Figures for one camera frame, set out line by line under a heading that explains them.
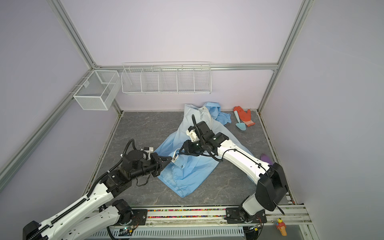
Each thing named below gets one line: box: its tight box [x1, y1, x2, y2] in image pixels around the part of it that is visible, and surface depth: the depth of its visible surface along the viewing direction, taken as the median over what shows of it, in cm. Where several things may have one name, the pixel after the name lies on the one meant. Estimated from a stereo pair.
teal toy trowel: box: [234, 110, 247, 131], surface depth 114 cm
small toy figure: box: [276, 217, 288, 237], surface depth 71 cm
